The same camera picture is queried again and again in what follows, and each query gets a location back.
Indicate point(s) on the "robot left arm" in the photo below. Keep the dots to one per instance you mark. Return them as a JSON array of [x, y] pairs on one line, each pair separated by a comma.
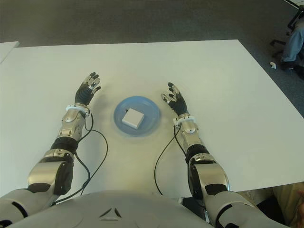
[[47, 168]]

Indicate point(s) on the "white cube charger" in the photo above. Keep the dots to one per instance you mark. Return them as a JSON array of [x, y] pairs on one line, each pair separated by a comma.
[[133, 118]]

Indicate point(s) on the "white table corner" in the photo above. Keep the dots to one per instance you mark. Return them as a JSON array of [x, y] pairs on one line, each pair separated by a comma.
[[299, 2]]

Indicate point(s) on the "beige trousers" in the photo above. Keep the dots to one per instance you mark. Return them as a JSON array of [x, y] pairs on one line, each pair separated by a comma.
[[285, 197]]

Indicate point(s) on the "dark shoe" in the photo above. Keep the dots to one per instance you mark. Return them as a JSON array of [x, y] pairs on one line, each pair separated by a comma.
[[287, 65]]

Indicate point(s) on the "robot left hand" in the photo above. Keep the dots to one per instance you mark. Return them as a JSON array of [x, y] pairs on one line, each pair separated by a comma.
[[84, 93]]

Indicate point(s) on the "neighbouring white table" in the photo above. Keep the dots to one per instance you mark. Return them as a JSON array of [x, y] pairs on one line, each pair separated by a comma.
[[6, 50]]

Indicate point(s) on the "blue round plate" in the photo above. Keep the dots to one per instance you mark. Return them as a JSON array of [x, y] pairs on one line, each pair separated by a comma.
[[152, 111]]

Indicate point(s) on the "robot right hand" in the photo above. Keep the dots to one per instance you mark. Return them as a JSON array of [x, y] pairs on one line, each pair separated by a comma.
[[179, 104]]

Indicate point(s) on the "small white floor object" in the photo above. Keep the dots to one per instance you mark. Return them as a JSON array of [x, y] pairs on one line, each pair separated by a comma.
[[272, 65]]

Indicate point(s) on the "black office chair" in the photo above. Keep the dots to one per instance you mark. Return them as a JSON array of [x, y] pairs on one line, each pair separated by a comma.
[[278, 42]]

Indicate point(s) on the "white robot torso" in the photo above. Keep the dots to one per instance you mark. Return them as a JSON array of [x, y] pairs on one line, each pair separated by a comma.
[[142, 213]]

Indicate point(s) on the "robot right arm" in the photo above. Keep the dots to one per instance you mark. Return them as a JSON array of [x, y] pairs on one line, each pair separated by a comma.
[[209, 173]]

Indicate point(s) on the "person leg in jeans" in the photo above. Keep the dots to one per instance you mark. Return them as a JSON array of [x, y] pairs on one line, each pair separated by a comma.
[[293, 45]]

